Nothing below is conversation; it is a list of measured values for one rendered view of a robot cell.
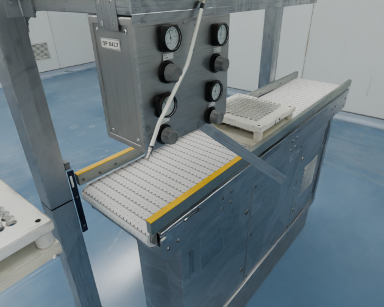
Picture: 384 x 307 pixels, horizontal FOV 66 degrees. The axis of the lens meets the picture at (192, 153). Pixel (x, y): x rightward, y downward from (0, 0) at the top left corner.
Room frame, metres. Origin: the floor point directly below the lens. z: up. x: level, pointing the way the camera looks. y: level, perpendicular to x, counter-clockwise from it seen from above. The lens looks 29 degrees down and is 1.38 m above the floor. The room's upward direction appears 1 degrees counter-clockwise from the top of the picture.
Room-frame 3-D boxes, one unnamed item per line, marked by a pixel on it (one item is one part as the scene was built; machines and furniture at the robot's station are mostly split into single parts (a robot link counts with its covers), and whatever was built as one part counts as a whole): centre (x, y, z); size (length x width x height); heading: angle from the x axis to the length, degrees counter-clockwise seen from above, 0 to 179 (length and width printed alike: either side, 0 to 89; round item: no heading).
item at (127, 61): (0.52, 0.04, 1.25); 0.22 x 0.11 x 0.20; 139
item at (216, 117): (0.52, -0.05, 1.18); 0.03 x 0.03 x 0.04; 49
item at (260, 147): (0.94, -0.35, 0.96); 1.32 x 0.02 x 0.03; 139
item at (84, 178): (1.12, -0.14, 0.96); 1.32 x 0.02 x 0.03; 139
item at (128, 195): (1.04, -0.25, 0.92); 1.35 x 0.25 x 0.05; 139
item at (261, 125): (0.98, -0.20, 1.01); 0.25 x 0.24 x 0.02; 48
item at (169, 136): (0.43, 0.04, 1.18); 0.03 x 0.02 x 0.04; 139
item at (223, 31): (0.54, -0.05, 1.31); 0.04 x 0.01 x 0.04; 139
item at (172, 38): (0.45, 0.03, 1.32); 0.04 x 0.01 x 0.04; 139
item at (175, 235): (1.04, -0.25, 0.88); 1.30 x 0.29 x 0.10; 139
